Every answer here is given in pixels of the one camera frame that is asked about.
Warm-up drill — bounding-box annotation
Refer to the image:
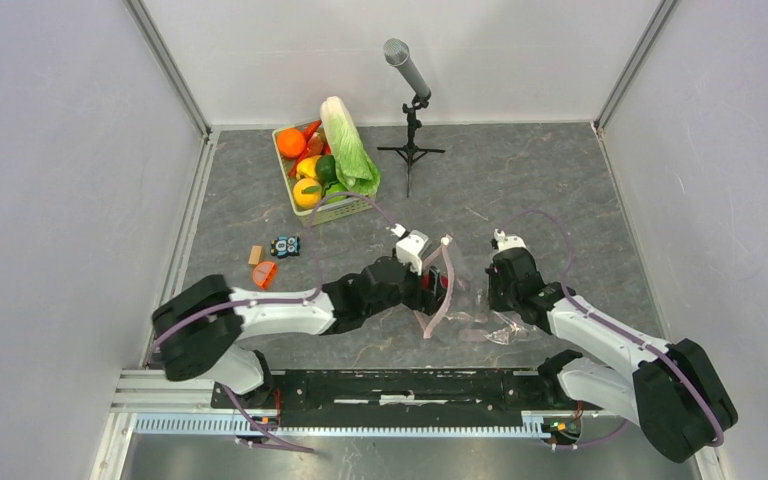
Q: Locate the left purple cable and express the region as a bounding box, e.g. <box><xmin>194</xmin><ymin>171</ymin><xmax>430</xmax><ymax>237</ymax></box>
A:
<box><xmin>144</xmin><ymin>192</ymin><xmax>402</xmax><ymax>455</ymax></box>

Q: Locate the grey microphone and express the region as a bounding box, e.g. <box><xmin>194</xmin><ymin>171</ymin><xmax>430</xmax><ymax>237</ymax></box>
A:
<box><xmin>383</xmin><ymin>38</ymin><xmax>431</xmax><ymax>101</ymax></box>

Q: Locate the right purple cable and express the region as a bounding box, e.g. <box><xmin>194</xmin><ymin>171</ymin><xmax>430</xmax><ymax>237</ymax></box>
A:
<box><xmin>499</xmin><ymin>209</ymin><xmax>726</xmax><ymax>449</ymax></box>

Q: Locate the green plastic basket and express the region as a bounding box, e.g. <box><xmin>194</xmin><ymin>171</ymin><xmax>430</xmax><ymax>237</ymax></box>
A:
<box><xmin>272</xmin><ymin>121</ymin><xmax>377</xmax><ymax>226</ymax></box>

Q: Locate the black microphone tripod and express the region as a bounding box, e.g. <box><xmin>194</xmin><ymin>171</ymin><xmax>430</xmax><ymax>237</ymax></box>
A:
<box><xmin>377</xmin><ymin>95</ymin><xmax>446</xmax><ymax>198</ymax></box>

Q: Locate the fake yellow pepper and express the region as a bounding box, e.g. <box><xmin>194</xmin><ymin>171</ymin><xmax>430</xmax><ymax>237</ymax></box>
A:
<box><xmin>295</xmin><ymin>155</ymin><xmax>321</xmax><ymax>181</ymax></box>

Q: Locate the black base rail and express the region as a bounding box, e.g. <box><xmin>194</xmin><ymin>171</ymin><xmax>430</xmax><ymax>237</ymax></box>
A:
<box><xmin>241</xmin><ymin>368</ymin><xmax>594</xmax><ymax>440</ymax></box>

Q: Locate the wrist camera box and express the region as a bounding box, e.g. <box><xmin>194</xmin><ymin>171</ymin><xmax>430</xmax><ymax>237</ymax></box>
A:
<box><xmin>491</xmin><ymin>229</ymin><xmax>527</xmax><ymax>253</ymax></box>
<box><xmin>390</xmin><ymin>223</ymin><xmax>429</xmax><ymax>275</ymax></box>

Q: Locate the fake red chili bag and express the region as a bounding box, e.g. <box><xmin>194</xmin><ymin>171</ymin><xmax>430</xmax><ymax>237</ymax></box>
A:
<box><xmin>287</xmin><ymin>132</ymin><xmax>327</xmax><ymax>177</ymax></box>

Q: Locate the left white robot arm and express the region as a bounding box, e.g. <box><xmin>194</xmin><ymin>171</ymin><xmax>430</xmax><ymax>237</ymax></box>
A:
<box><xmin>151</xmin><ymin>257</ymin><xmax>454</xmax><ymax>408</ymax></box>

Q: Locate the fake carrot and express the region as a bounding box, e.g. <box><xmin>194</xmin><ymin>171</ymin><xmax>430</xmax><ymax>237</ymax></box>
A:
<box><xmin>303</xmin><ymin>120</ymin><xmax>322</xmax><ymax>141</ymax></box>

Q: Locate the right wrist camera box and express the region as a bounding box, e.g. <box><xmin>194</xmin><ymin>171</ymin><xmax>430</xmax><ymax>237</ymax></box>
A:
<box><xmin>491</xmin><ymin>229</ymin><xmax>527</xmax><ymax>253</ymax></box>

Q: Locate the fake red pepper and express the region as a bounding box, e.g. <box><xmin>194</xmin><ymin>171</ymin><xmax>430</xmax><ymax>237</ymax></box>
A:
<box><xmin>423</xmin><ymin>266</ymin><xmax>449</xmax><ymax>296</ymax></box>

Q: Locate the fake green avocado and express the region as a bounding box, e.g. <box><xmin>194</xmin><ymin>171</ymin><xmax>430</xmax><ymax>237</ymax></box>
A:
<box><xmin>315</xmin><ymin>155</ymin><xmax>337</xmax><ymax>184</ymax></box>

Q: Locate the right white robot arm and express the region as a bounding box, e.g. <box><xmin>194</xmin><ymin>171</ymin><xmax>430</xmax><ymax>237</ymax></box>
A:
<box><xmin>486</xmin><ymin>246</ymin><xmax>739</xmax><ymax>463</ymax></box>

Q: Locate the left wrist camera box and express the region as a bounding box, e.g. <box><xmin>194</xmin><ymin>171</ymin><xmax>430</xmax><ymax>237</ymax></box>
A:
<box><xmin>390</xmin><ymin>223</ymin><xmax>429</xmax><ymax>275</ymax></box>

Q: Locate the fake napa cabbage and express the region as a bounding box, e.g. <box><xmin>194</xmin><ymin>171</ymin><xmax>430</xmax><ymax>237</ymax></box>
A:
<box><xmin>320</xmin><ymin>96</ymin><xmax>381</xmax><ymax>197</ymax></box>

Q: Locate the purple cable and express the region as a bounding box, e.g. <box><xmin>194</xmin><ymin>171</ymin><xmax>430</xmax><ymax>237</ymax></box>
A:
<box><xmin>499</xmin><ymin>209</ymin><xmax>726</xmax><ymax>449</ymax></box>
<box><xmin>144</xmin><ymin>192</ymin><xmax>402</xmax><ymax>455</ymax></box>

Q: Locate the fake orange with leaf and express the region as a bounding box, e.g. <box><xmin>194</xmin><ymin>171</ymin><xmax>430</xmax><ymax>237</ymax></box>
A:
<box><xmin>292</xmin><ymin>178</ymin><xmax>323</xmax><ymax>210</ymax></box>

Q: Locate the orange half slice toy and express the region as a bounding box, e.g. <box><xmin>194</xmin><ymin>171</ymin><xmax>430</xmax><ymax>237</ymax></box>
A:
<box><xmin>252</xmin><ymin>261</ymin><xmax>278</xmax><ymax>291</ymax></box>

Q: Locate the clear zip top bag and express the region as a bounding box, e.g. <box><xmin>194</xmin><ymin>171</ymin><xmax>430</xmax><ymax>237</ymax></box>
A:
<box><xmin>416</xmin><ymin>235</ymin><xmax>539</xmax><ymax>346</ymax></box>

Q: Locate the blue owl toy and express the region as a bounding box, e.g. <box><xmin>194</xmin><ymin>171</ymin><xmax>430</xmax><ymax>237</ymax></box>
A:
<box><xmin>270</xmin><ymin>235</ymin><xmax>300</xmax><ymax>259</ymax></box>

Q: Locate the small wooden block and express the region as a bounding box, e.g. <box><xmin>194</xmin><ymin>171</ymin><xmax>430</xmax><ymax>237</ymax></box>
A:
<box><xmin>247</xmin><ymin>245</ymin><xmax>264</xmax><ymax>267</ymax></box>

